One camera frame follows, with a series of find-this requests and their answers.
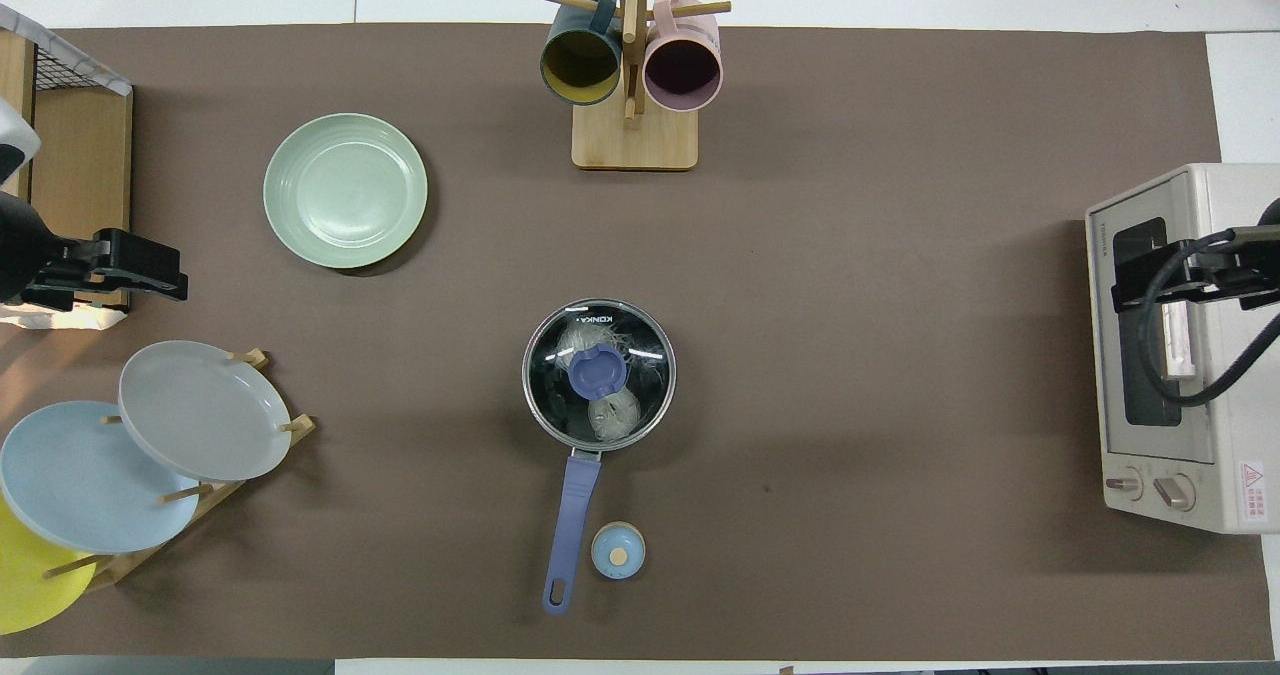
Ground dark teal mug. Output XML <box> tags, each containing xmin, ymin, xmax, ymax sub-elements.
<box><xmin>540</xmin><ymin>0</ymin><xmax>625</xmax><ymax>107</ymax></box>

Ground light blue plate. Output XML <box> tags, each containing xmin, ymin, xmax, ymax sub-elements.
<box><xmin>0</xmin><ymin>400</ymin><xmax>201</xmax><ymax>556</ymax></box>

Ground yellow plate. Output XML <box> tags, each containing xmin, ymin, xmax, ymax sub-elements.
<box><xmin>0</xmin><ymin>495</ymin><xmax>99</xmax><ymax>636</ymax></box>

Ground dark pot with blue handle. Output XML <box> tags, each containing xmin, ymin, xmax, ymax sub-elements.
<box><xmin>521</xmin><ymin>298</ymin><xmax>678</xmax><ymax>616</ymax></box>

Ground pink mug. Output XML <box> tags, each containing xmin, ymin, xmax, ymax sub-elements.
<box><xmin>642</xmin><ymin>0</ymin><xmax>724</xmax><ymax>113</ymax></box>

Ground wooden plate rack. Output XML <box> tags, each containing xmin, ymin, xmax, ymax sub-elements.
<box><xmin>42</xmin><ymin>348</ymin><xmax>318</xmax><ymax>592</ymax></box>

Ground small blue round jar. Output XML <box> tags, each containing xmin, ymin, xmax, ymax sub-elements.
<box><xmin>591</xmin><ymin>521</ymin><xmax>647</xmax><ymax>581</ymax></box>

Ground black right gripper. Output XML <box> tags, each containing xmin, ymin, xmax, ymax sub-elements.
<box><xmin>1112</xmin><ymin>225</ymin><xmax>1280</xmax><ymax>316</ymax></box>

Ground beige toaster oven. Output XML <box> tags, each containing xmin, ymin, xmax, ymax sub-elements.
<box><xmin>1085</xmin><ymin>163</ymin><xmax>1280</xmax><ymax>536</ymax></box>

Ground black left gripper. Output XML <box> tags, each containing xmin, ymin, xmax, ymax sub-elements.
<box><xmin>20</xmin><ymin>228</ymin><xmax>191</xmax><ymax>314</ymax></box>

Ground glass lid with blue knob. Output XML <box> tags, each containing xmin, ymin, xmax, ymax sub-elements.
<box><xmin>522</xmin><ymin>299</ymin><xmax>677</xmax><ymax>452</ymax></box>

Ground wooden mug tree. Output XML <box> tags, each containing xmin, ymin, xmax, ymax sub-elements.
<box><xmin>536</xmin><ymin>0</ymin><xmax>733</xmax><ymax>172</ymax></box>

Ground light green plate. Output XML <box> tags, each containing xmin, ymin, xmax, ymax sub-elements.
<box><xmin>263</xmin><ymin>113</ymin><xmax>429</xmax><ymax>270</ymax></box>

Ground wooden shelf with wire basket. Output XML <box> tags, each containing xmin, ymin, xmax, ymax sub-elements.
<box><xmin>0</xmin><ymin>5</ymin><xmax>134</xmax><ymax>332</ymax></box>

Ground grey plate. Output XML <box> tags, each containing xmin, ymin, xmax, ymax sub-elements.
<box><xmin>118</xmin><ymin>340</ymin><xmax>294</xmax><ymax>483</ymax></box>

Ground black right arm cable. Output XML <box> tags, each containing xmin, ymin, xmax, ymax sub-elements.
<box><xmin>1138</xmin><ymin>227</ymin><xmax>1280</xmax><ymax>408</ymax></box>

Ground brown table mat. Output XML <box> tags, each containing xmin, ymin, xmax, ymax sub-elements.
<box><xmin>0</xmin><ymin>23</ymin><xmax>1274</xmax><ymax>661</ymax></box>

